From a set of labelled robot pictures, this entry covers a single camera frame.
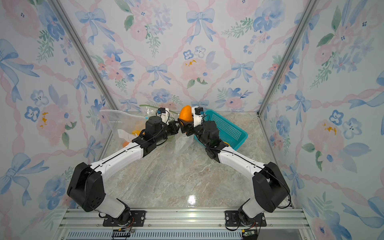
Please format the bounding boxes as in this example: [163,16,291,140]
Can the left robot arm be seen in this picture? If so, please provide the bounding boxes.
[67,116,180,226]

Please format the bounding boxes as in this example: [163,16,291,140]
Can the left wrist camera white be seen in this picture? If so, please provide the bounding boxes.
[156,107,171,124]

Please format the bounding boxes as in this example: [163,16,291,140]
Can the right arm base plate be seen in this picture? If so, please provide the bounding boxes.
[224,211,267,228]

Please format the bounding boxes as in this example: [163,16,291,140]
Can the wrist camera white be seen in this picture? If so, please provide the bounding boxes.
[192,106,205,127]
[156,107,171,124]

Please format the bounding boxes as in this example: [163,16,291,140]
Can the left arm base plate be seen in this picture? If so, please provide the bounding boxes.
[103,210,147,227]

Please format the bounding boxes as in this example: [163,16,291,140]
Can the aluminium frame rail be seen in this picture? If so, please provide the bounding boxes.
[53,208,315,240]

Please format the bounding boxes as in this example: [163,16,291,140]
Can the clear plastic bag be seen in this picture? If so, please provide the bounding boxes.
[100,110,147,148]
[167,133,194,158]

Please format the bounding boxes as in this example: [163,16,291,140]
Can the orange mango basket back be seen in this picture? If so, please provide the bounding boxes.
[179,105,194,123]

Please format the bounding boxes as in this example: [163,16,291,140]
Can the teal plastic basket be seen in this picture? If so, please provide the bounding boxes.
[204,110,248,150]

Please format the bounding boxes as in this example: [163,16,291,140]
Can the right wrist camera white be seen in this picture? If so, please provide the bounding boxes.
[192,106,205,127]

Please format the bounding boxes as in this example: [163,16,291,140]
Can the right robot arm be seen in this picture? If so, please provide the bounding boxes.
[178,119,291,226]

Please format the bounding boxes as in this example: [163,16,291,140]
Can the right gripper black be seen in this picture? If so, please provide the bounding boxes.
[179,113,211,149]

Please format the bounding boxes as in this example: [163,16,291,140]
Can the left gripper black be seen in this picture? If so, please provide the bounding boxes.
[155,121,182,145]

